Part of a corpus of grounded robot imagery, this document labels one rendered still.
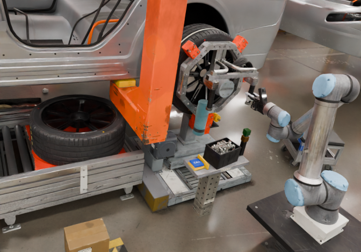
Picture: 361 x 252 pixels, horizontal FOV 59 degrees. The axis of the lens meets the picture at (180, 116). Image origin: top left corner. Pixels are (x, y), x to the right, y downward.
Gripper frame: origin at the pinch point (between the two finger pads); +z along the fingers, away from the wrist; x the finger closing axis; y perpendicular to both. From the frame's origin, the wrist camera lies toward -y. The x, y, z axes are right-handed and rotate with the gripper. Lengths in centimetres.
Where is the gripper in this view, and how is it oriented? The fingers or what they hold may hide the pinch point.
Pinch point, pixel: (248, 92)
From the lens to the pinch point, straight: 228.1
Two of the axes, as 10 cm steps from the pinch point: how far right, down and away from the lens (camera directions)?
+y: -1.5, 8.7, 4.8
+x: 8.6, -1.3, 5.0
